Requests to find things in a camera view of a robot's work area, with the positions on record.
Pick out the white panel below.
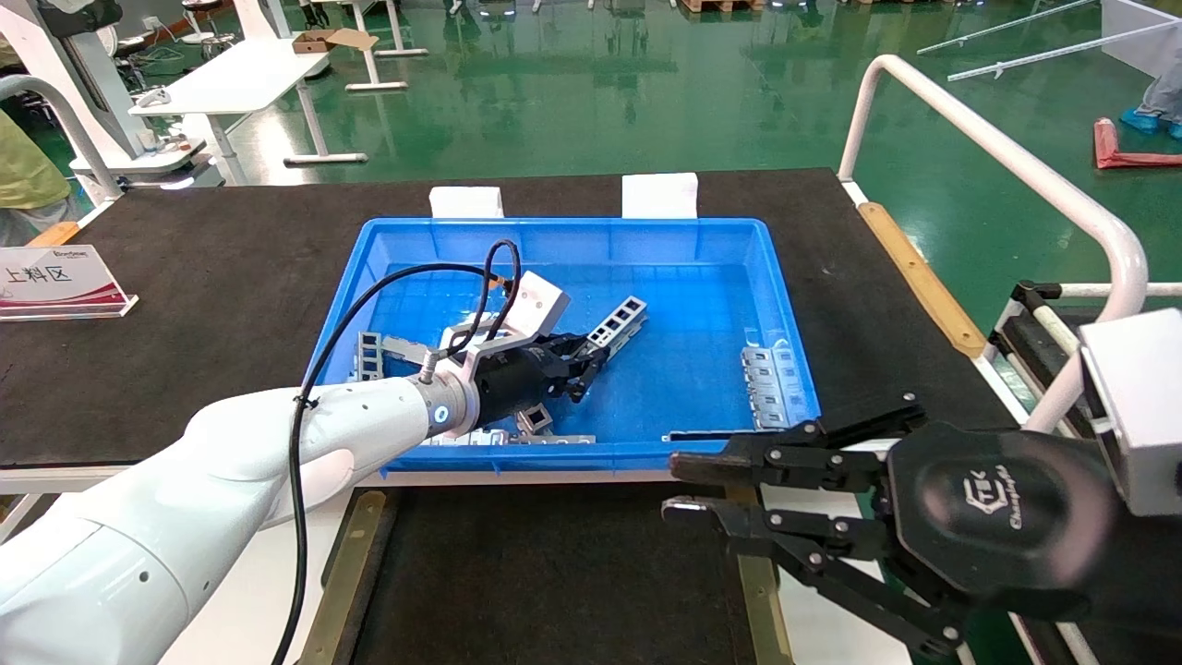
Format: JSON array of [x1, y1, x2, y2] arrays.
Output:
[[1101, 0, 1182, 79]]

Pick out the white metal rail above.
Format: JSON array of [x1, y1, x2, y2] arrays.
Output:
[[947, 20, 1182, 83], [917, 0, 1102, 56]]

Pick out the white table frame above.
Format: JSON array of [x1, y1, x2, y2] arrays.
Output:
[[314, 0, 430, 93]]

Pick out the red floor object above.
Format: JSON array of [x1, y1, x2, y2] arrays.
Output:
[[1094, 118, 1182, 171]]

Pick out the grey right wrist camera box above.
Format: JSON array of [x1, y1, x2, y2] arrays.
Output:
[[1079, 309, 1182, 518]]

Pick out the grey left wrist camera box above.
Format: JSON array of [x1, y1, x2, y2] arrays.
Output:
[[439, 271, 572, 381]]

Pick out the long wooden edge strip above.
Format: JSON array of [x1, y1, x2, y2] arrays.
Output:
[[859, 203, 987, 359]]

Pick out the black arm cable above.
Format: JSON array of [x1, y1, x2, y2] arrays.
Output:
[[271, 238, 524, 665]]

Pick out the white paper tag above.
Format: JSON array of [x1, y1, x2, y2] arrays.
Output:
[[430, 187, 505, 220], [621, 174, 699, 220]]

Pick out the person in yellow coat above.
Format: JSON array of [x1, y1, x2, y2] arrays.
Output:
[[0, 109, 74, 247]]

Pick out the white paper tag right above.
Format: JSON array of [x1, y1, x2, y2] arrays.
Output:
[[621, 174, 699, 220]]

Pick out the white work table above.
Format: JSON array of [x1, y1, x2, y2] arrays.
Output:
[[129, 37, 368, 186]]

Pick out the white tube railing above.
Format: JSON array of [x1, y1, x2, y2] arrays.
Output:
[[836, 55, 1149, 435]]

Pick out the large black table mat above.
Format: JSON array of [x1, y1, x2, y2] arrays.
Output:
[[0, 169, 1019, 467]]

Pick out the person with blue shoe covers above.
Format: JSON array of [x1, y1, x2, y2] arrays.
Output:
[[1120, 72, 1182, 140]]

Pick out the grey tube railing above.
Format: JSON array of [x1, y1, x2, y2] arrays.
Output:
[[0, 74, 123, 200]]

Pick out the acrylic sign with red print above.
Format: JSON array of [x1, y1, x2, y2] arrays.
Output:
[[0, 245, 139, 321]]

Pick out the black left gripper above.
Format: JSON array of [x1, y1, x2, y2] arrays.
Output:
[[474, 332, 612, 432]]

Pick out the white paper tag left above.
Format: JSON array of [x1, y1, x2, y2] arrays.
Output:
[[430, 187, 505, 220]]

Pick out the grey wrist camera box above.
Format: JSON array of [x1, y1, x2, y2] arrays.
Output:
[[439, 271, 572, 381], [1079, 309, 1182, 518]]

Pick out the blue plastic bin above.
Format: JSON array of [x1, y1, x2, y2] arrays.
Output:
[[300, 218, 825, 477]]

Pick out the thin white rod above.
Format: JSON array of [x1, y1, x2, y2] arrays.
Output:
[[1057, 282, 1182, 299]]

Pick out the long silver metal strip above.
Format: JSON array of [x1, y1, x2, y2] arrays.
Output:
[[420, 429, 597, 450]]

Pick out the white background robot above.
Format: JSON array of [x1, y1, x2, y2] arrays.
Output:
[[0, 0, 224, 191]]

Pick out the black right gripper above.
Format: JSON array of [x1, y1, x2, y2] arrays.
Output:
[[661, 394, 1123, 659]]

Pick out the open cardboard box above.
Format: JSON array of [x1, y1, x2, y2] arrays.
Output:
[[293, 29, 380, 54]]

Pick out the short metal bracket with holes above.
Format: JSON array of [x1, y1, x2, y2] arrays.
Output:
[[355, 332, 385, 385]]

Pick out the brass tray edge strip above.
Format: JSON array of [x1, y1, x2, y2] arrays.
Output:
[[295, 490, 391, 665], [725, 480, 795, 665]]

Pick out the silver notched metal part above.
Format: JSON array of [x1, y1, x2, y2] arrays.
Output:
[[741, 345, 803, 432]]

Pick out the black frame bracket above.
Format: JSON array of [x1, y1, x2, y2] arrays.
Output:
[[988, 282, 1091, 412]]

